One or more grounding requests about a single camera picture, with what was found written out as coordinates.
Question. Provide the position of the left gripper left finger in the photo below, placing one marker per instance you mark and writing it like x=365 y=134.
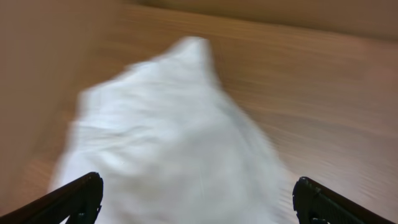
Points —
x=78 y=202

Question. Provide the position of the beige khaki shorts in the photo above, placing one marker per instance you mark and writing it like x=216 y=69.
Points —
x=172 y=146

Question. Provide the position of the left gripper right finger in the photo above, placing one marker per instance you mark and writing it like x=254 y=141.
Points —
x=314 y=203

